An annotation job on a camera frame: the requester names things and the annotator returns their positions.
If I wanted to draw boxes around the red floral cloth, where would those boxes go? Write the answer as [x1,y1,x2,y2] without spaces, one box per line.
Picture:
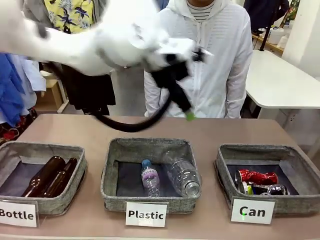
[0,106,39,147]

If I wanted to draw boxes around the white hanging coat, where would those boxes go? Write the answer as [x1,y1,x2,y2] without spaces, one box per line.
[14,58,47,118]

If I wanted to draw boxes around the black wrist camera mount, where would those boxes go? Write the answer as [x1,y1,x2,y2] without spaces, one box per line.
[191,47,215,63]

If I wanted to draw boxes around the white background table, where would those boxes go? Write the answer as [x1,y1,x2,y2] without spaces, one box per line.
[245,49,320,120]

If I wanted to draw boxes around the red crushed can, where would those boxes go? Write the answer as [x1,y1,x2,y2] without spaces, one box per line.
[234,168,279,185]

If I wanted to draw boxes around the person's left forearm white sleeve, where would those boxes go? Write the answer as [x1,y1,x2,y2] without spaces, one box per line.
[225,62,254,119]

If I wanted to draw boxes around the wooden stool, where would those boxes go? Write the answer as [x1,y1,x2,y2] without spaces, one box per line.
[39,69,70,111]

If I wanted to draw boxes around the white plastic containers on desk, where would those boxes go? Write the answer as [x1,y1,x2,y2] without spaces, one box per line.
[268,21,293,48]

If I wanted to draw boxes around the large clear plastic bottle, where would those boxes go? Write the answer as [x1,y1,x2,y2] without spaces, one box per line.
[165,155,203,199]

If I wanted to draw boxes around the grey fabric basket Can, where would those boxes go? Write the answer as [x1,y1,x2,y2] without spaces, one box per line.
[214,143,313,216]

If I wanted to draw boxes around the black pole stand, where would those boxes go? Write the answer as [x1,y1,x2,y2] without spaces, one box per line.
[258,0,278,53]

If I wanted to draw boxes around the white sign Bottle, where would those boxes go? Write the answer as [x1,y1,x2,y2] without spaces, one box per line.
[0,200,39,229]

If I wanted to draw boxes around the brown glass bottle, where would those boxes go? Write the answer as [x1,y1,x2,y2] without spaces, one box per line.
[41,157,79,198]
[21,155,66,198]

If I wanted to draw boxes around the person in white jacket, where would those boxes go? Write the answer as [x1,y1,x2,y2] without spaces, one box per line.
[143,0,254,119]

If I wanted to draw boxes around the white sign Can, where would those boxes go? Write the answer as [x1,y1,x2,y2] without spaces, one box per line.
[230,196,277,225]

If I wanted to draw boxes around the grey fabric basket Plastic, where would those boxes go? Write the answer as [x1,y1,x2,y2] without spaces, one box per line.
[100,136,202,214]

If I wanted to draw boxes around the small pink-label plastic bottle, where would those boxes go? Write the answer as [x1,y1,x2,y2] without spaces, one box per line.
[140,159,161,198]

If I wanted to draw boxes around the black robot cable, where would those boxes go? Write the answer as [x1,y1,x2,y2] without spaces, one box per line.
[48,61,174,134]

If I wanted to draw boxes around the white sign Plastic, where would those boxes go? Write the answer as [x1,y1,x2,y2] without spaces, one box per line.
[124,201,169,229]

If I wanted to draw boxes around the silver black crushed can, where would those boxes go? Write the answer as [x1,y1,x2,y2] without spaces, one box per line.
[240,181,291,196]

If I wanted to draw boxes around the person in yellow floral shirt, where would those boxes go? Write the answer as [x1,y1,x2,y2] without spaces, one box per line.
[23,0,117,116]

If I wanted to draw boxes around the blue hanging cloth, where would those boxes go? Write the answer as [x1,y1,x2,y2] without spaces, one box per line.
[0,52,26,128]

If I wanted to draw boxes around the grey fabric basket Bottle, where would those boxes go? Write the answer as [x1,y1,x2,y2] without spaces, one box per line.
[0,140,88,216]

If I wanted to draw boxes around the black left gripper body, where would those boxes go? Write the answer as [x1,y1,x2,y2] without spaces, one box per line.
[151,53,194,89]

